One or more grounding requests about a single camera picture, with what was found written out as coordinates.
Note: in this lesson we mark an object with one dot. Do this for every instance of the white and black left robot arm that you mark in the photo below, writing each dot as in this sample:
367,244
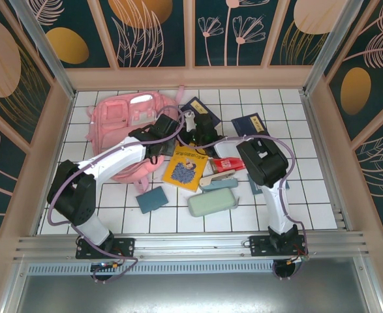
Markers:
113,159

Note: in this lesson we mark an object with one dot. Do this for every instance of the yellow book with blue picture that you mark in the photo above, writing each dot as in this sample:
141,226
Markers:
184,172

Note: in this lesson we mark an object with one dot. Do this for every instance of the aluminium side rail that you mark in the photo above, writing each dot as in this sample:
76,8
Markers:
315,130

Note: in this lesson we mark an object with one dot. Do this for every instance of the aluminium corner post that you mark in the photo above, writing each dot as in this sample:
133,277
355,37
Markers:
331,49
47,49

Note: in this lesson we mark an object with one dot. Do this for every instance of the small plain teal notebook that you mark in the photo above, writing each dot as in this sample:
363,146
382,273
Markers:
152,199

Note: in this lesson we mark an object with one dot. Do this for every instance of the aluminium front rail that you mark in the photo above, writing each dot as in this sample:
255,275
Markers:
191,244

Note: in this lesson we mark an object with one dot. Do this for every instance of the pink student backpack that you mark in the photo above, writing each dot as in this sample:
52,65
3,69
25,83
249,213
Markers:
113,114

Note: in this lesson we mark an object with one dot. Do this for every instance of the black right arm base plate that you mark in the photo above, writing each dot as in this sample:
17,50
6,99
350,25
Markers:
258,246

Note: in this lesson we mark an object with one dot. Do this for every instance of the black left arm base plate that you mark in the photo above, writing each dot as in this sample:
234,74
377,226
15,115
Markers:
127,247

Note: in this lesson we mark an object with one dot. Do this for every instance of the navy book with gold label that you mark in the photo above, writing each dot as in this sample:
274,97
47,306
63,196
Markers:
248,125
196,103

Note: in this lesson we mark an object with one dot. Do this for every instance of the small circuit board with LEDs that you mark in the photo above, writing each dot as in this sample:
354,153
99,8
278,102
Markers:
104,266

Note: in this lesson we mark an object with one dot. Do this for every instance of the grey metal sheet panel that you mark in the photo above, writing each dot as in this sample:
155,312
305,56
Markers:
191,293

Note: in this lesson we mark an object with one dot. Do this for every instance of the red packet with white print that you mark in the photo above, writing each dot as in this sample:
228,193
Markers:
225,164

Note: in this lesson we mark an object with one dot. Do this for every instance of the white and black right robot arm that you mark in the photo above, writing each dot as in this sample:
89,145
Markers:
263,163

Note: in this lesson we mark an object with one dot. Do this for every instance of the pale green pencil case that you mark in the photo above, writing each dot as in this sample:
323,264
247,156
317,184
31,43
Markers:
210,202

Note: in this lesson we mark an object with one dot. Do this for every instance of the beige and blue stapler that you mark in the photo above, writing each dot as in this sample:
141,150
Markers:
220,184

